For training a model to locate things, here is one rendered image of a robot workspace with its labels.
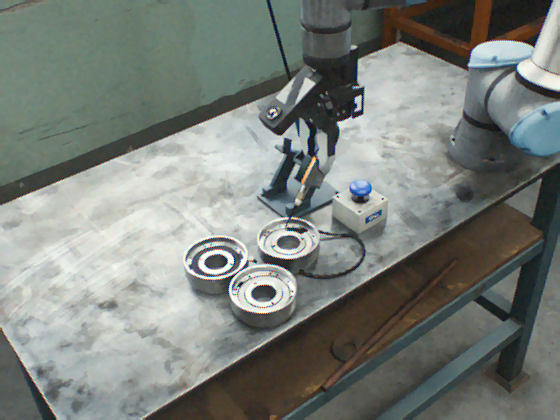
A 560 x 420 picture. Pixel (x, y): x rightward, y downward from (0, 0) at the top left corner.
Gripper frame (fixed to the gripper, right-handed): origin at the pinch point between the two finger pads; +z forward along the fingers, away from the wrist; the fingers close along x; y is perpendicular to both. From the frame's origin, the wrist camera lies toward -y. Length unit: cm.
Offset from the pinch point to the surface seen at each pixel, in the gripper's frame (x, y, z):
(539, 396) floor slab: -20, 62, 93
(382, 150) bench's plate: 10.4, 26.1, 13.2
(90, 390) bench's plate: -8.0, -47.4, 13.2
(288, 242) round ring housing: -1.5, -7.3, 12.0
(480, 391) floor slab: -9, 51, 93
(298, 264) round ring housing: -8.0, -10.2, 10.8
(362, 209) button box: -5.8, 5.7, 8.7
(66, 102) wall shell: 158, 9, 59
